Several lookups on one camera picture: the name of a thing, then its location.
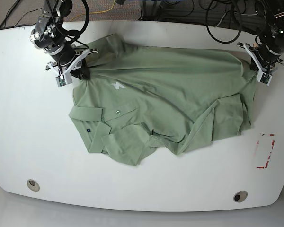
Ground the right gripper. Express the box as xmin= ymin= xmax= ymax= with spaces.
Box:
xmin=45 ymin=48 xmax=98 ymax=80

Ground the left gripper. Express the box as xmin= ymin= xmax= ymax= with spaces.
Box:
xmin=237 ymin=42 xmax=284 ymax=75

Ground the green polo t-shirt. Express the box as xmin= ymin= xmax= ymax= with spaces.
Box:
xmin=69 ymin=34 xmax=257 ymax=166

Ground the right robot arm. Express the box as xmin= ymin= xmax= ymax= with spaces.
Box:
xmin=30 ymin=0 xmax=97 ymax=87

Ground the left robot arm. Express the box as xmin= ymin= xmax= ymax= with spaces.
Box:
xmin=205 ymin=0 xmax=284 ymax=84

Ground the red tape rectangle marking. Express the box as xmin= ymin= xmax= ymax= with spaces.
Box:
xmin=254 ymin=134 xmax=275 ymax=169

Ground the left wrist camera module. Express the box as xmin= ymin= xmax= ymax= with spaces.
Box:
xmin=256 ymin=70 xmax=272 ymax=86

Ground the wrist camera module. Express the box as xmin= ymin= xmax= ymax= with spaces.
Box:
xmin=55 ymin=73 xmax=72 ymax=87
xmin=256 ymin=70 xmax=272 ymax=86

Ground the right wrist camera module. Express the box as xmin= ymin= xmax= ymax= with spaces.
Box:
xmin=55 ymin=73 xmax=72 ymax=87

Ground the white cable on floor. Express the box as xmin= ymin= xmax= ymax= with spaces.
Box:
xmin=214 ymin=11 xmax=258 ymax=28

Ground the yellow cable on floor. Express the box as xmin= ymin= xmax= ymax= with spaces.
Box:
xmin=70 ymin=0 xmax=116 ymax=22

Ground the left table cable grommet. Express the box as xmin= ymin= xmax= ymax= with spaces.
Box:
xmin=27 ymin=179 xmax=40 ymax=192

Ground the table cable grommet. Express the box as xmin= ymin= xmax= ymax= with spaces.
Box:
xmin=27 ymin=179 xmax=40 ymax=192
xmin=233 ymin=191 xmax=248 ymax=203

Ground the right table cable grommet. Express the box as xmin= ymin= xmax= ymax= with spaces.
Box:
xmin=233 ymin=191 xmax=248 ymax=203

